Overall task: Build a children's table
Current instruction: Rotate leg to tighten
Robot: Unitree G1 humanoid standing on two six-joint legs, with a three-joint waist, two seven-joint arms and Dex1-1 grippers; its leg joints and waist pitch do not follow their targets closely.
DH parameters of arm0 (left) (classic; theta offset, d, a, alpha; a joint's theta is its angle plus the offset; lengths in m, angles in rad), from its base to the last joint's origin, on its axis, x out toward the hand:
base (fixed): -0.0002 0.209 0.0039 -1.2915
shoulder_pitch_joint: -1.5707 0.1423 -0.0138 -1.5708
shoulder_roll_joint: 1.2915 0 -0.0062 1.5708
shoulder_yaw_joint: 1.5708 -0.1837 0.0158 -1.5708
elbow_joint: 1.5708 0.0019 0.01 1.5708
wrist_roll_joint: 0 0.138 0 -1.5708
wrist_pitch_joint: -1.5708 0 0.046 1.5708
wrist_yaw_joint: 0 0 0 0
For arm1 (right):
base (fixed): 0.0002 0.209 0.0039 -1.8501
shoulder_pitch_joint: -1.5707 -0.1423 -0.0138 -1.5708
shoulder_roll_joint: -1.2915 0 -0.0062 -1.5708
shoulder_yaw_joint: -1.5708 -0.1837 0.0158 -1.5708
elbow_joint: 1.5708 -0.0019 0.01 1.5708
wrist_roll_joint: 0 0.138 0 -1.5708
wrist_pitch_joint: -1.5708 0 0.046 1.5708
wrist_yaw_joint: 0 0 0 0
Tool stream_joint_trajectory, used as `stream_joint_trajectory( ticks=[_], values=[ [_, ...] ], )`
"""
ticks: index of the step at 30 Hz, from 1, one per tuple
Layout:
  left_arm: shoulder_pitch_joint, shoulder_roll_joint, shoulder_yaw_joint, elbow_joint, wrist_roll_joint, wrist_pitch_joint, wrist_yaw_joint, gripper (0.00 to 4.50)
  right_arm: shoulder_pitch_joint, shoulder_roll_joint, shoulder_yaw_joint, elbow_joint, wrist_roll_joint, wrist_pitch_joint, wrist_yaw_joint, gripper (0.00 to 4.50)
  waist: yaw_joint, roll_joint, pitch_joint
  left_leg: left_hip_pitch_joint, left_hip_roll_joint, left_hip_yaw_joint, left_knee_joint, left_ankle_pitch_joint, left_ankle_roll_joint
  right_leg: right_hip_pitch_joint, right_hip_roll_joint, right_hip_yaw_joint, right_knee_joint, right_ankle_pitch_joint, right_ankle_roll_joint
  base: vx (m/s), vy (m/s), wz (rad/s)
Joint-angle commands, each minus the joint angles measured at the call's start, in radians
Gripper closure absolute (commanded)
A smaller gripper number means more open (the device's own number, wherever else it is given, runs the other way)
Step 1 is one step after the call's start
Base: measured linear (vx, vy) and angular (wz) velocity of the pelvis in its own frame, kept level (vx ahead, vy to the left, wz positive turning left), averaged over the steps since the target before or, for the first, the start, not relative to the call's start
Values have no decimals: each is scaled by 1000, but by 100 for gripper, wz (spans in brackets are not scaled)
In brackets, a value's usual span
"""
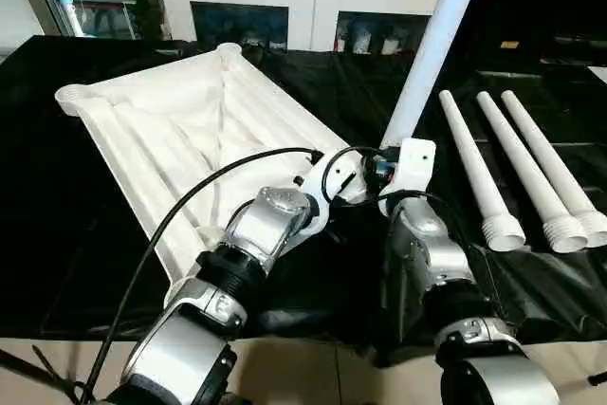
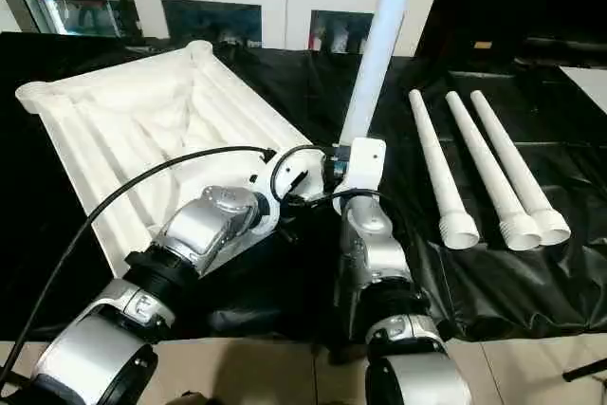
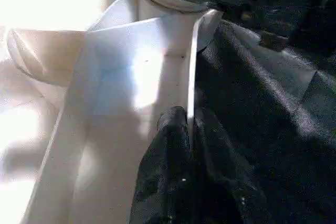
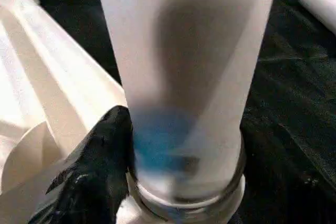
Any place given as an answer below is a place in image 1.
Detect white plastic table leg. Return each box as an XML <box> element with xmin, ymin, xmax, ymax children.
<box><xmin>500</xmin><ymin>90</ymin><xmax>607</xmax><ymax>249</ymax></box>
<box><xmin>475</xmin><ymin>91</ymin><xmax>590</xmax><ymax>255</ymax></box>
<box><xmin>379</xmin><ymin>0</ymin><xmax>493</xmax><ymax>152</ymax></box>
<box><xmin>437</xmin><ymin>89</ymin><xmax>528</xmax><ymax>253</ymax></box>

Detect white plastic table top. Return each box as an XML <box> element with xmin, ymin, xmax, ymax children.
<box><xmin>55</xmin><ymin>43</ymin><xmax>368</xmax><ymax>304</ymax></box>

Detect black work mat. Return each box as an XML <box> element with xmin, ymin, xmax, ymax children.
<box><xmin>0</xmin><ymin>35</ymin><xmax>607</xmax><ymax>368</ymax></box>

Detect black folding stand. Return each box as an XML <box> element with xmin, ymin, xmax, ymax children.
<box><xmin>0</xmin><ymin>345</ymin><xmax>88</xmax><ymax>402</ymax></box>

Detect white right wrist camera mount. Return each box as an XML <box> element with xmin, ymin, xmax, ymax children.
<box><xmin>377</xmin><ymin>138</ymin><xmax>438</xmax><ymax>220</ymax></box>

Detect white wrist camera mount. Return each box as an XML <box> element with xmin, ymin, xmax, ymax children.
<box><xmin>287</xmin><ymin>149</ymin><xmax>368</xmax><ymax>251</ymax></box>
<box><xmin>377</xmin><ymin>138</ymin><xmax>438</xmax><ymax>220</ymax></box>

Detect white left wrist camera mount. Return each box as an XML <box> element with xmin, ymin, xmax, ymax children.
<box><xmin>287</xmin><ymin>149</ymin><xmax>368</xmax><ymax>251</ymax></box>

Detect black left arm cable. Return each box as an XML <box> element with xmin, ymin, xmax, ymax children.
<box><xmin>81</xmin><ymin>146</ymin><xmax>325</xmax><ymax>405</ymax></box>

